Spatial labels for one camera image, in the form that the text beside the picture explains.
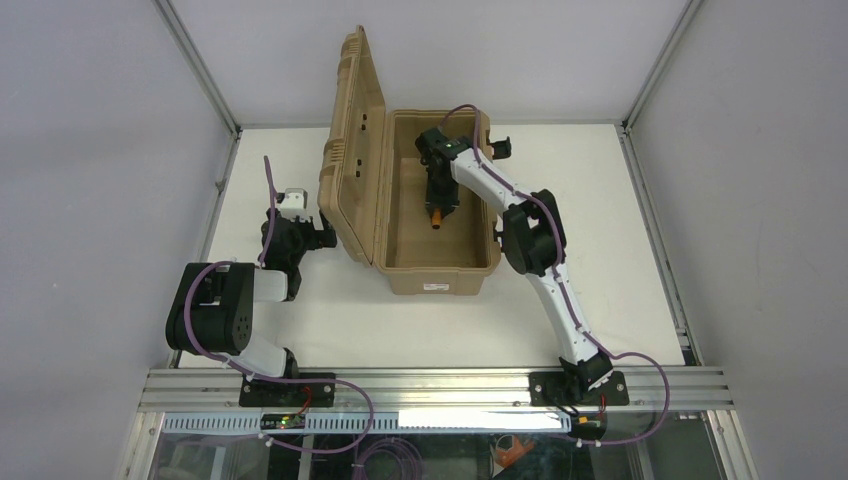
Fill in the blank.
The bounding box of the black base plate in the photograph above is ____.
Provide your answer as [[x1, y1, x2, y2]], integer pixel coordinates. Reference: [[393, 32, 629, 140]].
[[528, 371, 630, 407], [238, 372, 336, 408]]

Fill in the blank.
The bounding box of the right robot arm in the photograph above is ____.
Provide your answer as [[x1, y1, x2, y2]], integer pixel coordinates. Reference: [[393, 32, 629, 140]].
[[415, 127, 613, 401]]

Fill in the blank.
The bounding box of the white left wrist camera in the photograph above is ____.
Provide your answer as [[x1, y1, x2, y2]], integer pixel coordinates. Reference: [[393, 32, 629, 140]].
[[276, 188, 308, 218]]

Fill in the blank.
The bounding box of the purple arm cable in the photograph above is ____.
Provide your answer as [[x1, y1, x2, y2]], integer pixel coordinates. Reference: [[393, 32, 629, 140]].
[[437, 103, 672, 448], [182, 155, 425, 480]]

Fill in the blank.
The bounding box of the aluminium front rail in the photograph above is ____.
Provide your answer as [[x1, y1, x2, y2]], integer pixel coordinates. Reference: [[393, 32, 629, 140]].
[[138, 366, 735, 412]]

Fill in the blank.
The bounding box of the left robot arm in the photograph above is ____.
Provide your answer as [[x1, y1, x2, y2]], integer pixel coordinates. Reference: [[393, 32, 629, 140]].
[[165, 212, 337, 380]]

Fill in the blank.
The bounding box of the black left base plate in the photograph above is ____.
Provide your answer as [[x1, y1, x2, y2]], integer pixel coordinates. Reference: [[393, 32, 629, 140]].
[[238, 372, 336, 408]]

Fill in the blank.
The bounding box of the orange object below table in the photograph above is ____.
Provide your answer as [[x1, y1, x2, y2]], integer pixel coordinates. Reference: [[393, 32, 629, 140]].
[[492, 434, 535, 468]]

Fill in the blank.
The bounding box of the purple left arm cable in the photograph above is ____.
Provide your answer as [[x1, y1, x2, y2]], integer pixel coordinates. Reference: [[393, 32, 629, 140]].
[[182, 155, 425, 480]]

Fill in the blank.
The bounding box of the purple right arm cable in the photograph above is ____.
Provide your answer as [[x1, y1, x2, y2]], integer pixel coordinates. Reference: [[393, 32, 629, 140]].
[[437, 103, 672, 448]]

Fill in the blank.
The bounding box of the tan plastic tool box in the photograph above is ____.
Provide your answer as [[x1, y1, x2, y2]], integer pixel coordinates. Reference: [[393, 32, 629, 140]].
[[318, 26, 501, 295]]

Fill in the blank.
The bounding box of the black upper box latch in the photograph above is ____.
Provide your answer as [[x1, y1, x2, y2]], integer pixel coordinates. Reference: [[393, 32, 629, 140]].
[[487, 136, 512, 160]]

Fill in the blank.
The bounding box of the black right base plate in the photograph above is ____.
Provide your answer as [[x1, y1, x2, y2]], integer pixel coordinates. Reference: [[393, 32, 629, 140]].
[[528, 371, 630, 407]]

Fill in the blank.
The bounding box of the white slotted cable duct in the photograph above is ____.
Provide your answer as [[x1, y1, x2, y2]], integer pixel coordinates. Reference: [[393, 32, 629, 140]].
[[162, 409, 571, 436]]

